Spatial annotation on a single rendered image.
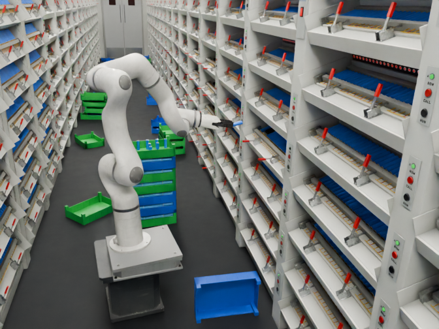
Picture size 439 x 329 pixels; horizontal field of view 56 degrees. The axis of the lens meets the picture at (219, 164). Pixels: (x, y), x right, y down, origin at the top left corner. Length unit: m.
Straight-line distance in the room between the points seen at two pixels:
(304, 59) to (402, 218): 0.71
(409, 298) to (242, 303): 1.15
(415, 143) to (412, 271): 0.31
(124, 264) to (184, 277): 0.55
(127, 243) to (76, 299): 0.47
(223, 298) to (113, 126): 0.97
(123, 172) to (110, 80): 0.38
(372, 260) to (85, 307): 1.43
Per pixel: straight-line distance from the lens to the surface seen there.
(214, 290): 2.07
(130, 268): 1.86
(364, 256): 1.30
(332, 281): 1.51
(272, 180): 2.11
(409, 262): 1.09
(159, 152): 2.61
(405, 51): 1.06
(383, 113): 1.20
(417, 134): 1.02
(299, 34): 1.58
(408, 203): 1.05
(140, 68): 1.82
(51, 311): 2.26
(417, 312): 1.15
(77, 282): 2.40
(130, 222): 1.91
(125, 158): 1.78
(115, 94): 1.69
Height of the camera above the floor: 1.39
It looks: 21 degrees down
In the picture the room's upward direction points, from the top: 1 degrees clockwise
